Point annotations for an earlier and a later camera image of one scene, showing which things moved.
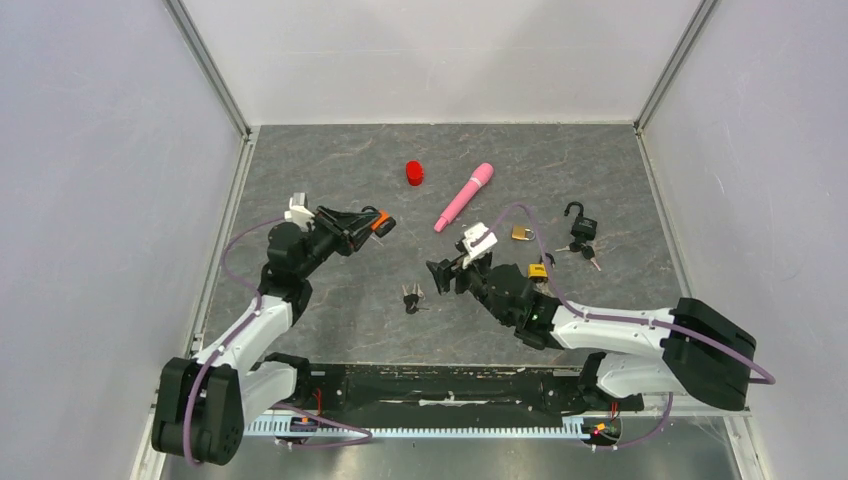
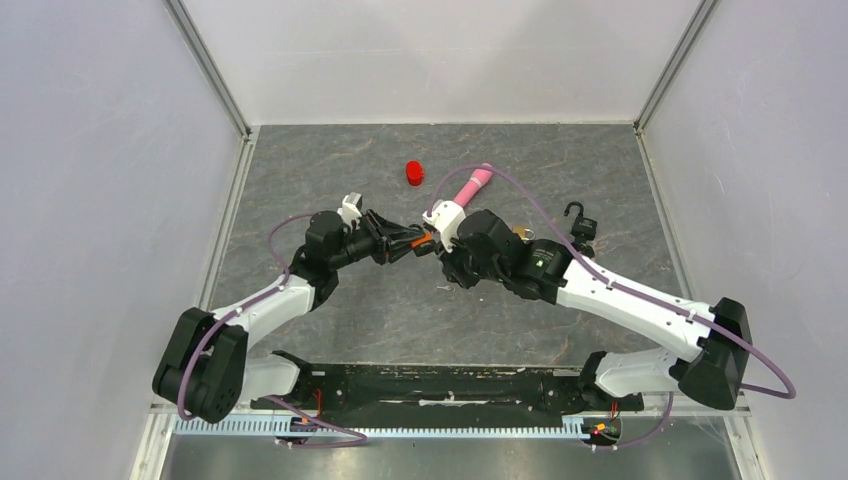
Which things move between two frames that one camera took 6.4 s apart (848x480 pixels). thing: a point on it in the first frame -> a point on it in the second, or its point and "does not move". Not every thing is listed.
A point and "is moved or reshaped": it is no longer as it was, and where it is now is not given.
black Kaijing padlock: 584,229 does not move
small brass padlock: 520,232 does not move
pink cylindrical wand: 481,175 does not move
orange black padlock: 383,224 is moved or reshaped
